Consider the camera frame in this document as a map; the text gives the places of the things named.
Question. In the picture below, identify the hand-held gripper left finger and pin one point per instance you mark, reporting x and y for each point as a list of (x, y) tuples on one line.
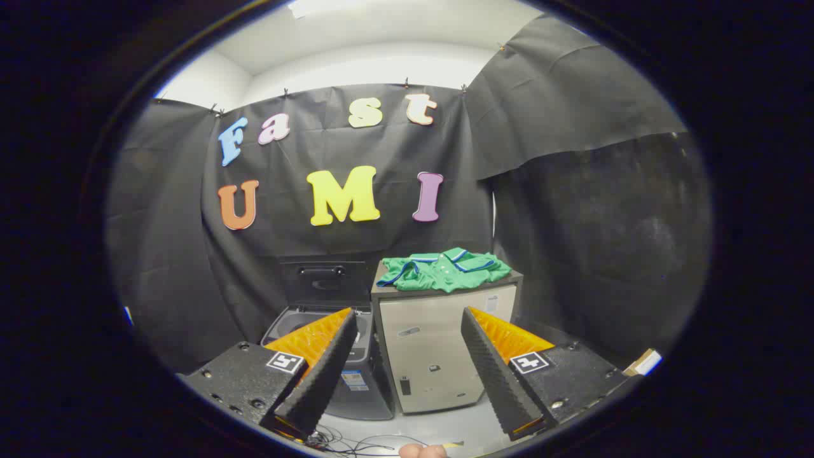
[(324, 375)]

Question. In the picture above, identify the dark washing machine lid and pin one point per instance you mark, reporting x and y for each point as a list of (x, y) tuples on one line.
[(327, 283)]

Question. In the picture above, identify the small cardboard box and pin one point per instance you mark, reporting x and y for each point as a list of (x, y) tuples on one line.
[(643, 362)]

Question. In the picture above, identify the beige cabinet with dark top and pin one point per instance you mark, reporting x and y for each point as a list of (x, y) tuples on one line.
[(432, 343)]

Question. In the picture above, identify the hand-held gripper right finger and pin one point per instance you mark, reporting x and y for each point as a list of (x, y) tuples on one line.
[(493, 375)]

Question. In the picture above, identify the grey top-load washing machine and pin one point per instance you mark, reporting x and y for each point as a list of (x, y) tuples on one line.
[(372, 394)]

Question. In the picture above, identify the black backdrop cloth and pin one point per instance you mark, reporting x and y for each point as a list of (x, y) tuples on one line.
[(299, 159)]

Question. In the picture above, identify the green polo shirt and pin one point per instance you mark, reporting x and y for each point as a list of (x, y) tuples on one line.
[(445, 270)]

